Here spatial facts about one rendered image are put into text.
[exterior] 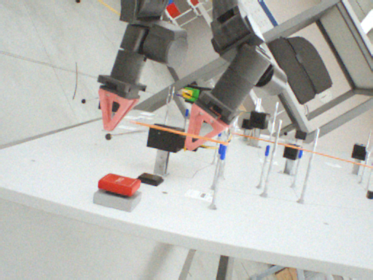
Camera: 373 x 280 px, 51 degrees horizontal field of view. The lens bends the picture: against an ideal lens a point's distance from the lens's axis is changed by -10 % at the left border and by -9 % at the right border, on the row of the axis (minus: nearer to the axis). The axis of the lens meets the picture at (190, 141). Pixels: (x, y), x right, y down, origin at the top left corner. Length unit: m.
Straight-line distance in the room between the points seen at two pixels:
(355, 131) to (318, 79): 6.69
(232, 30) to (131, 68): 0.19
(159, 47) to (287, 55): 1.14
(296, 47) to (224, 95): 1.12
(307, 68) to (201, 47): 6.89
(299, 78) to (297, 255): 1.33
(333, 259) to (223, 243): 0.15
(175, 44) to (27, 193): 0.35
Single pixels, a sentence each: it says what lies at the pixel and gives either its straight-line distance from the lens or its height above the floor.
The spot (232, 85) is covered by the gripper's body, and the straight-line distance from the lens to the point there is 0.72.
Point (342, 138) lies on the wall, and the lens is 8.45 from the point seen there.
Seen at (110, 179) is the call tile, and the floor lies 1.10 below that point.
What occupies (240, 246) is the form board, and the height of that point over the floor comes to 1.22.
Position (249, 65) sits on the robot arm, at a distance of 0.71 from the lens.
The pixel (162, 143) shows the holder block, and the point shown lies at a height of 1.14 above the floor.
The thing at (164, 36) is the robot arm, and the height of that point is 1.24.
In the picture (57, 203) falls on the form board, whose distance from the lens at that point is 0.58.
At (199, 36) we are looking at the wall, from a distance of 8.69.
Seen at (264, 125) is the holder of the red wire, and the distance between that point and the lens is 1.30.
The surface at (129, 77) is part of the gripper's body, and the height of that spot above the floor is 1.14.
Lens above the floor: 1.33
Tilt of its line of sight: 11 degrees down
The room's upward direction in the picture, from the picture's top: 61 degrees clockwise
